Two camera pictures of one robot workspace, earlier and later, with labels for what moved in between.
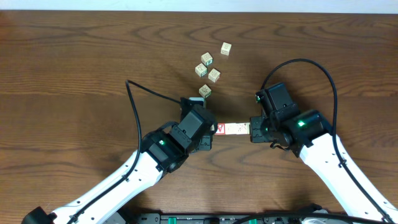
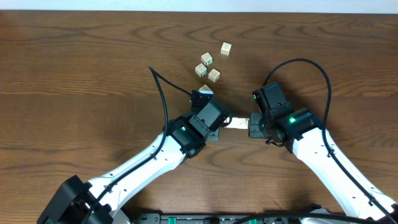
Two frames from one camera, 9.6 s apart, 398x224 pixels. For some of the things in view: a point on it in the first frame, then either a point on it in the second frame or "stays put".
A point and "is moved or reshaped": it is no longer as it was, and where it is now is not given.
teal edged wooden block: (201, 70) stays put
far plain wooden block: (225, 48) stays put
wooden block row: (239, 128) is moved or reshaped
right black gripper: (255, 134) stays put
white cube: (230, 128) to (232, 124)
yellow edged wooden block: (204, 91) stays put
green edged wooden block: (207, 58) stays put
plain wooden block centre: (214, 75) stays put
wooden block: (245, 128) is moved or reshaped
